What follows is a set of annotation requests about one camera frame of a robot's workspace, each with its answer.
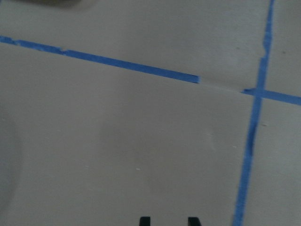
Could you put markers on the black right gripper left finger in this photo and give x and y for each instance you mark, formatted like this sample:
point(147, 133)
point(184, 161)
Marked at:
point(144, 221)

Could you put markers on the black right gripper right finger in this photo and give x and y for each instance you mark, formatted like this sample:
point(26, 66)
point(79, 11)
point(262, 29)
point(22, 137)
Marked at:
point(194, 221)

